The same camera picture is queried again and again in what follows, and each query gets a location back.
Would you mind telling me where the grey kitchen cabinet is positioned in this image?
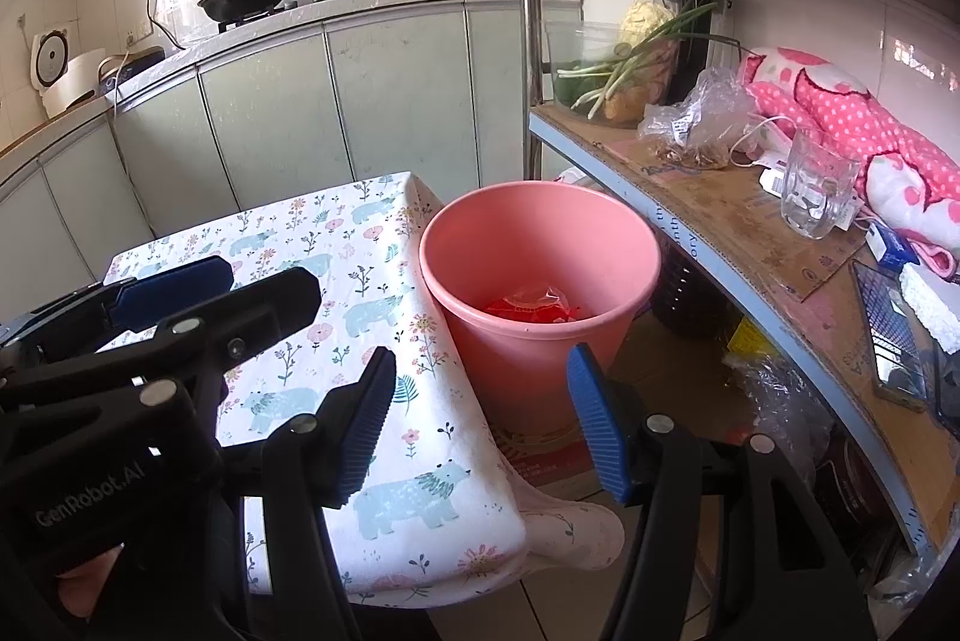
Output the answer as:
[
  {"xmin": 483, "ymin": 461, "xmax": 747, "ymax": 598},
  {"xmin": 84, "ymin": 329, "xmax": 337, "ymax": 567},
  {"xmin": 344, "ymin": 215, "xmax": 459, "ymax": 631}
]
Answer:
[{"xmin": 0, "ymin": 0, "xmax": 586, "ymax": 319}]

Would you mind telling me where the thin white cable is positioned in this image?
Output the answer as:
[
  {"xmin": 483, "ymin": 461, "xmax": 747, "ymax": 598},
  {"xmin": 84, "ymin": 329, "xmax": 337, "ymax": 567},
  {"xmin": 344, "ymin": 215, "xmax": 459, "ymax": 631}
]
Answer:
[{"xmin": 731, "ymin": 114, "xmax": 796, "ymax": 169}]

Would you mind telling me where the small white dark appliance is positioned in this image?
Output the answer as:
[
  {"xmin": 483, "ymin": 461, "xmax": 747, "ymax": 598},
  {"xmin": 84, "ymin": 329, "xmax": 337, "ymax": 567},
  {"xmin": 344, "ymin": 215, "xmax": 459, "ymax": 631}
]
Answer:
[{"xmin": 97, "ymin": 47, "xmax": 166, "ymax": 87}]

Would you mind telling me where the glass mug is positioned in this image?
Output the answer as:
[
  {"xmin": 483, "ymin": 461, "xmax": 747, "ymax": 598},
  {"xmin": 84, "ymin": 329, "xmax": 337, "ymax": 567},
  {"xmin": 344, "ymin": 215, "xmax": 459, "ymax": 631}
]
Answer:
[{"xmin": 780, "ymin": 128, "xmax": 862, "ymax": 241}]

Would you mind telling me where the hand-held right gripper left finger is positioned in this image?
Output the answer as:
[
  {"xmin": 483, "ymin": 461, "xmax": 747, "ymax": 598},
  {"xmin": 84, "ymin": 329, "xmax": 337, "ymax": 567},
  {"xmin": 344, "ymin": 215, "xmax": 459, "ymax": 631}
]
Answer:
[{"xmin": 225, "ymin": 347, "xmax": 397, "ymax": 641}]

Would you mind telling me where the brown cardboard sheet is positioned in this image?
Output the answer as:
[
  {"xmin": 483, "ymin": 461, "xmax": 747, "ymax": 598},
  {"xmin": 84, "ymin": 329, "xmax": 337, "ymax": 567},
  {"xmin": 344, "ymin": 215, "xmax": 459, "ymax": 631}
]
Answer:
[{"xmin": 536, "ymin": 104, "xmax": 960, "ymax": 537}]

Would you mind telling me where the white foam block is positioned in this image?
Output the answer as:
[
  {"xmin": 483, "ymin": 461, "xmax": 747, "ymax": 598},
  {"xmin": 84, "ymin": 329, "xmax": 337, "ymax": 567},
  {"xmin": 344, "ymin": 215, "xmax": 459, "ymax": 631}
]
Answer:
[{"xmin": 900, "ymin": 262, "xmax": 960, "ymax": 357}]

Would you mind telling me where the cauliflower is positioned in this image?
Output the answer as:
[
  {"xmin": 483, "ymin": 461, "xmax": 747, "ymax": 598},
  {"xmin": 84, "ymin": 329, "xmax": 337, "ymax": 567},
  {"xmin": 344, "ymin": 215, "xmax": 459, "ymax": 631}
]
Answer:
[{"xmin": 616, "ymin": 0, "xmax": 676, "ymax": 49}]

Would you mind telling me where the small blue box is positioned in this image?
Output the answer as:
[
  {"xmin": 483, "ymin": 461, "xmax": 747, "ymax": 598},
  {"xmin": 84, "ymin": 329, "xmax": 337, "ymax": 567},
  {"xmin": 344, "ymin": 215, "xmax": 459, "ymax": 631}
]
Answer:
[{"xmin": 866, "ymin": 221, "xmax": 920, "ymax": 271}]

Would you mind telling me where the gas stove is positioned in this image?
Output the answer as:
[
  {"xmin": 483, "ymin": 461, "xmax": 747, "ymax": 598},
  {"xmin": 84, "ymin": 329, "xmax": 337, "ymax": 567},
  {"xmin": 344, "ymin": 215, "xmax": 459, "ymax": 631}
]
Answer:
[{"xmin": 217, "ymin": 0, "xmax": 410, "ymax": 31}]

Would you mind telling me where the black smartphone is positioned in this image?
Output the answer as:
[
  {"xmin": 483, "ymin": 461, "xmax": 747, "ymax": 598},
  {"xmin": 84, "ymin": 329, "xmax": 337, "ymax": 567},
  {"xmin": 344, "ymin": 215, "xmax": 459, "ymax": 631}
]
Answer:
[{"xmin": 851, "ymin": 258, "xmax": 938, "ymax": 413}]

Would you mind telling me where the pink plastic bucket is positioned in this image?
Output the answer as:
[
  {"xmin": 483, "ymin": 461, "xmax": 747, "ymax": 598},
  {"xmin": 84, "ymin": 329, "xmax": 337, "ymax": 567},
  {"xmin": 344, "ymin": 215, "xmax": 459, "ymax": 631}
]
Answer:
[{"xmin": 418, "ymin": 181, "xmax": 662, "ymax": 436}]

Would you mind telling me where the clear bag of seeds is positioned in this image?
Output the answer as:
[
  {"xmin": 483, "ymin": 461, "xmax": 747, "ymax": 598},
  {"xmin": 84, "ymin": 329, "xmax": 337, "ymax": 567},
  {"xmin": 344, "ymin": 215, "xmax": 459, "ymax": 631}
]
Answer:
[{"xmin": 637, "ymin": 67, "xmax": 755, "ymax": 171}]

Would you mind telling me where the white rice cooker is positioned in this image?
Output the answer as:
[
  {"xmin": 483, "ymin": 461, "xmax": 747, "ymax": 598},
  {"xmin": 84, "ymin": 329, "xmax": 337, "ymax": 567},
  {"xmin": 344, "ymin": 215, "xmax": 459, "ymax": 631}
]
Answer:
[{"xmin": 30, "ymin": 29, "xmax": 113, "ymax": 121}]

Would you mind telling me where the yellow packet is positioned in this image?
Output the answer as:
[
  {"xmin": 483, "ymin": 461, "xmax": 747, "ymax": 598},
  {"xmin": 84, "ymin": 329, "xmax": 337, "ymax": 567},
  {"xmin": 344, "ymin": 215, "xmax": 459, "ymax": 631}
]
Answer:
[{"xmin": 724, "ymin": 314, "xmax": 777, "ymax": 361}]

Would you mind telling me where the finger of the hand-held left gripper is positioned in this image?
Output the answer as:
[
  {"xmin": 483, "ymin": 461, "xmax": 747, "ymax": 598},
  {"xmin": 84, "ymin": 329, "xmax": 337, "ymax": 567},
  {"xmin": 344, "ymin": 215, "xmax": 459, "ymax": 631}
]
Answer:
[
  {"xmin": 0, "ymin": 268, "xmax": 323, "ymax": 418},
  {"xmin": 0, "ymin": 256, "xmax": 235, "ymax": 372}
]

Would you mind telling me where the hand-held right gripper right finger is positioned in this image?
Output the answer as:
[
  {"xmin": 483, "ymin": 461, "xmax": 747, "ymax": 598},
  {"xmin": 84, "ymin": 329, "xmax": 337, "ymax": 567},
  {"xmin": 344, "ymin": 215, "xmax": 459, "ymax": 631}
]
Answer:
[{"xmin": 566, "ymin": 345, "xmax": 875, "ymax": 641}]

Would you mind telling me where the pink polka dot cloth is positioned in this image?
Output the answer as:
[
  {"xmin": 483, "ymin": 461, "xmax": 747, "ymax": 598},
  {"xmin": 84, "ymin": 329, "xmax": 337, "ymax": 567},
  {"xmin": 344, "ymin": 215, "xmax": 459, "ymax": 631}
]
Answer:
[{"xmin": 739, "ymin": 47, "xmax": 960, "ymax": 282}]

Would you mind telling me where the dark green vegetable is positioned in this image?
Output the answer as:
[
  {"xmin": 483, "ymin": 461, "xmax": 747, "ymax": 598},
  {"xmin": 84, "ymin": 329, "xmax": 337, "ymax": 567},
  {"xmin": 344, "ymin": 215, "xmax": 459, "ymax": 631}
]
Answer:
[{"xmin": 555, "ymin": 57, "xmax": 601, "ymax": 106}]

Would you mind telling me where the black power cable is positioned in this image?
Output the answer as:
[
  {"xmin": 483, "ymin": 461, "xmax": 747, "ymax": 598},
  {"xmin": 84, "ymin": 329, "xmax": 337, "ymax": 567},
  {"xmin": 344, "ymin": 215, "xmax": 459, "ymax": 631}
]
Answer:
[{"xmin": 141, "ymin": 0, "xmax": 185, "ymax": 49}]

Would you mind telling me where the red clear wrapper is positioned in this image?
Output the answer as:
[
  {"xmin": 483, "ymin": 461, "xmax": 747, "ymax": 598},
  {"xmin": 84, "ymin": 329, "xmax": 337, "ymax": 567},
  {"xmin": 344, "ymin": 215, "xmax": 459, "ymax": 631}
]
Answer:
[{"xmin": 484, "ymin": 284, "xmax": 582, "ymax": 323}]

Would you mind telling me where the person's left hand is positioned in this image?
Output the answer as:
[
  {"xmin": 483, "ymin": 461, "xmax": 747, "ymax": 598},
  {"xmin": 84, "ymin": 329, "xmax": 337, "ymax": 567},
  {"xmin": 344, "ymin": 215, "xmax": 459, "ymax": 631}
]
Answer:
[{"xmin": 56, "ymin": 547, "xmax": 125, "ymax": 619}]

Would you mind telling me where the clear container of vegetables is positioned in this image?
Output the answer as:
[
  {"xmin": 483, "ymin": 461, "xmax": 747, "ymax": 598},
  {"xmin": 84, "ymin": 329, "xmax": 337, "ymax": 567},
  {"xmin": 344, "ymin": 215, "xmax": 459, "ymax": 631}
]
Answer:
[{"xmin": 559, "ymin": 2, "xmax": 740, "ymax": 121}]

